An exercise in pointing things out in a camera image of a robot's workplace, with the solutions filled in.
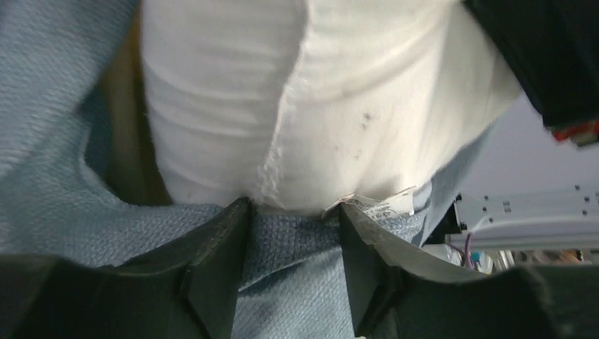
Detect grey blue pillowcase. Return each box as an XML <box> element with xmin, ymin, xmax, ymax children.
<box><xmin>1</xmin><ymin>1</ymin><xmax>496</xmax><ymax>338</ymax></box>

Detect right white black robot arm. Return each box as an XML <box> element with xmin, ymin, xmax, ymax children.
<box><xmin>464</xmin><ymin>0</ymin><xmax>598</xmax><ymax>147</ymax></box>

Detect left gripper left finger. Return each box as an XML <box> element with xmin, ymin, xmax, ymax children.
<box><xmin>1</xmin><ymin>198</ymin><xmax>252</xmax><ymax>339</ymax></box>

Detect white pillow label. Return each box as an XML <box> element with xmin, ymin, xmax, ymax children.
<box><xmin>321</xmin><ymin>186</ymin><xmax>416</xmax><ymax>221</ymax></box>

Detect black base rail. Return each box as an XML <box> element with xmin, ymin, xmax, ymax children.
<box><xmin>425</xmin><ymin>182</ymin><xmax>598</xmax><ymax>252</ymax></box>

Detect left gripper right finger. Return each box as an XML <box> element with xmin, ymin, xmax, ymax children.
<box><xmin>339</xmin><ymin>205</ymin><xmax>598</xmax><ymax>339</ymax></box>

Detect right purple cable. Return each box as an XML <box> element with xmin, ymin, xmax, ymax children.
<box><xmin>446</xmin><ymin>232</ymin><xmax>475</xmax><ymax>270</ymax></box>

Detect white pillow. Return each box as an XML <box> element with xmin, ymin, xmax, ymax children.
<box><xmin>141</xmin><ymin>1</ymin><xmax>521</xmax><ymax>214</ymax></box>

